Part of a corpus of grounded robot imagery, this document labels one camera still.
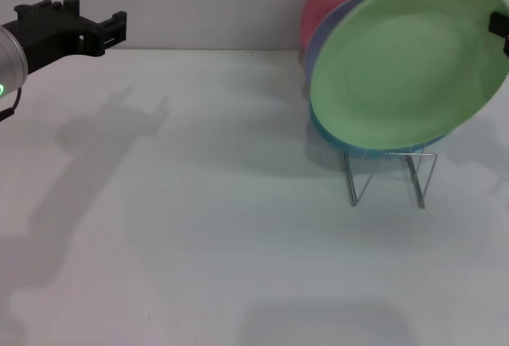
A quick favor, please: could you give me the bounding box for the metal wire plate rack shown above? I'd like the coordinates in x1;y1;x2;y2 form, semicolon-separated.
342;148;439;209

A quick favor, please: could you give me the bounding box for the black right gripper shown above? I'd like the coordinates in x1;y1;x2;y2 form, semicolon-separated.
486;10;509;57

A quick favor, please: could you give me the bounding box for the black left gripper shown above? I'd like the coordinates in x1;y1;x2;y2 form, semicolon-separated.
0;0;129;75

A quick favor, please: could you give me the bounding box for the light blue plastic plate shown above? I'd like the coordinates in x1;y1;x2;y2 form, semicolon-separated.
309;99;459;161

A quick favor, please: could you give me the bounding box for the green plastic plate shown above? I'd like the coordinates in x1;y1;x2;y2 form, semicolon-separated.
309;0;509;152

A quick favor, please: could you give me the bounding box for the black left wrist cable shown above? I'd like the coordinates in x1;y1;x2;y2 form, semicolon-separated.
0;86;24;123

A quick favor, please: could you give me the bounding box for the purple plastic plate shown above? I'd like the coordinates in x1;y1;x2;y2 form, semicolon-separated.
305;0;383;85

